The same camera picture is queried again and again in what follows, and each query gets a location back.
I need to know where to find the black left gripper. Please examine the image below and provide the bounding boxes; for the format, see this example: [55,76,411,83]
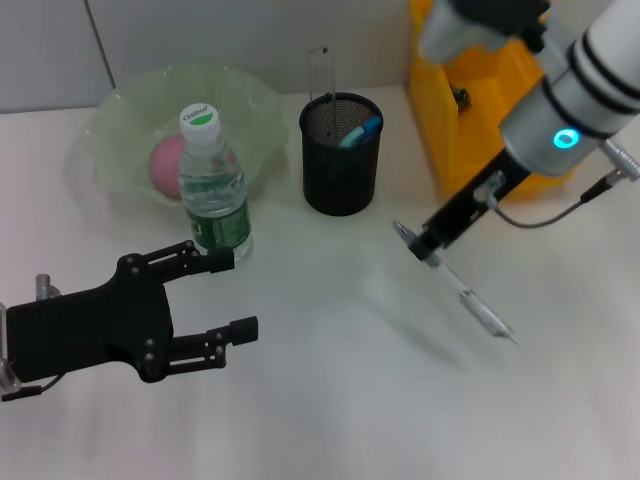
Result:
[4,239,261,385]

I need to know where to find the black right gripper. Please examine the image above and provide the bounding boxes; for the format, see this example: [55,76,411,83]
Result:
[406,148,532,266]

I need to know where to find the grey clear pen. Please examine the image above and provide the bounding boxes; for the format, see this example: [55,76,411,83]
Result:
[392,220,521,347]

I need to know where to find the clear green-label water bottle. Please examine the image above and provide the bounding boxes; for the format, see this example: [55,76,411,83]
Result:
[177,102,254,264]

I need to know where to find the blue capped scissors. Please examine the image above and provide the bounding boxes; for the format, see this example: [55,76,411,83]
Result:
[327,115,384,176]

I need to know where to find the pink toy peach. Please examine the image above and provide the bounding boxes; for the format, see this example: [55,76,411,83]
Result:
[148,134,186,201]

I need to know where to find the transparent plastic ruler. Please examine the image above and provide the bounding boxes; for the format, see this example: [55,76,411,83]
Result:
[305,45,335,141]

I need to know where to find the black mesh pen holder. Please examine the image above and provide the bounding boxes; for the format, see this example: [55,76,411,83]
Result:
[298,91,385,217]

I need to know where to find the green glass fruit plate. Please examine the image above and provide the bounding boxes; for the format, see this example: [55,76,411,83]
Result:
[64,62,291,206]

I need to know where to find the yellow plastic bin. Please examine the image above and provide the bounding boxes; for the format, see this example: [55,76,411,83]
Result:
[408,0,591,201]

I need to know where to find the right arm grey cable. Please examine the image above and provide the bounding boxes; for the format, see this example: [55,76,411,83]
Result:
[479,139,640,230]

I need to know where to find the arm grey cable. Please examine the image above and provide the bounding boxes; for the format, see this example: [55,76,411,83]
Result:
[0,372,64,402]
[479,139,640,230]

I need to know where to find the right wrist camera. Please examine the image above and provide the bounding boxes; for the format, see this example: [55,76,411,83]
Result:
[417,0,551,64]

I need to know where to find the left arm grey cable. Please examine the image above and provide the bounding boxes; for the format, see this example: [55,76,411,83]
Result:
[0,372,64,402]

